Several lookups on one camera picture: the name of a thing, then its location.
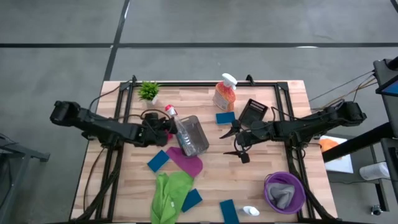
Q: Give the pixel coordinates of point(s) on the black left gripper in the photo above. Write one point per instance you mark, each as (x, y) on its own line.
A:
(154, 132)

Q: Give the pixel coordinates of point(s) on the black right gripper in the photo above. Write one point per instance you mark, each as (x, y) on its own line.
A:
(253, 135)

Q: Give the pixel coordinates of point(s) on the clear spray bottle red trigger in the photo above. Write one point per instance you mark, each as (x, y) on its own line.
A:
(183, 137)

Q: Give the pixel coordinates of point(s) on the clear grey plastic bin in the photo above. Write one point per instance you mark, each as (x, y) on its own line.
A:
(200, 137)

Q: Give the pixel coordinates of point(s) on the purple cloth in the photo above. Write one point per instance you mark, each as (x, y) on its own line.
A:
(188, 163)

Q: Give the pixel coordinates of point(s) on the orange spray bottle white trigger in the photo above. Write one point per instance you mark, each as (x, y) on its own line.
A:
(224, 96)

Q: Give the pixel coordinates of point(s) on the green microfibre cloth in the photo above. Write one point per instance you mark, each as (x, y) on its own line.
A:
(169, 196)

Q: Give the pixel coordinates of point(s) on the blue kitchen sponge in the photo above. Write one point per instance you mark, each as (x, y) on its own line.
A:
(225, 118)
(158, 160)
(191, 200)
(229, 211)

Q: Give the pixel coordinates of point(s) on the grey microfibre cloth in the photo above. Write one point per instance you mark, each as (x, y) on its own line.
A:
(281, 194)

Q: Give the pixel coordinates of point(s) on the white labelled plastic bottle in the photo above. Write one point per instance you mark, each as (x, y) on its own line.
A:
(251, 211)

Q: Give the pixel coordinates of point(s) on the purple plastic bucket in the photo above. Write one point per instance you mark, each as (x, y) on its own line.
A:
(300, 197)

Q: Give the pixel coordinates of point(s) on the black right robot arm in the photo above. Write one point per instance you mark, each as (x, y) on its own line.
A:
(311, 127)

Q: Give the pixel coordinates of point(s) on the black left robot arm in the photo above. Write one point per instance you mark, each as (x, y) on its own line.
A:
(102, 127)

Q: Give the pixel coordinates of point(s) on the black mesh plastic basket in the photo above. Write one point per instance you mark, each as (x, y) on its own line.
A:
(252, 113)

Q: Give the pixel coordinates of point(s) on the small potted green plant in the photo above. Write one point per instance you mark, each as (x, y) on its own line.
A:
(148, 91)

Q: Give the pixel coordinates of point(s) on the orange object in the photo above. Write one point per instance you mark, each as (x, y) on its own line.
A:
(329, 145)

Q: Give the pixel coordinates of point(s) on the white paper sheet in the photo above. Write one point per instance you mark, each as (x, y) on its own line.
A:
(342, 165)

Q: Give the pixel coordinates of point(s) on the white paper roll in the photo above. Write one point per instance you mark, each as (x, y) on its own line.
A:
(374, 171)

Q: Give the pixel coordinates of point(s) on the grey metal side table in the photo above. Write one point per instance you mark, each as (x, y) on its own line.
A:
(25, 153)

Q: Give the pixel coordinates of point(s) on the black caster wheel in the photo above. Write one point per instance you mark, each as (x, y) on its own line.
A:
(376, 210)

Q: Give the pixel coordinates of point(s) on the black equipment stand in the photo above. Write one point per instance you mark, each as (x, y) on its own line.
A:
(390, 112)

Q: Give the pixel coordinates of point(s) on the blue tablet screen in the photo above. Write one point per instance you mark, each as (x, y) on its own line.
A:
(392, 89)

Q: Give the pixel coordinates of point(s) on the black aluminium table frame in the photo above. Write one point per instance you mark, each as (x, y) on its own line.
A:
(202, 84)

